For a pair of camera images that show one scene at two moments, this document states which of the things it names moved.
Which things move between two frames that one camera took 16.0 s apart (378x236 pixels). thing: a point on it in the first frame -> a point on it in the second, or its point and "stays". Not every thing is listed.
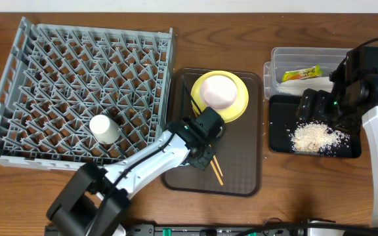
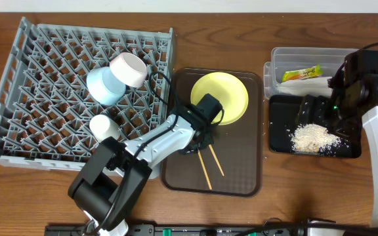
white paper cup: x=106 y=130 stays
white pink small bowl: x=218 y=92 -> x=128 y=68
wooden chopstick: x=216 y=172 -> x=204 y=166
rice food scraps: x=315 y=137 stays
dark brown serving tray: x=237 y=168 stays
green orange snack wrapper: x=312 y=71 stays
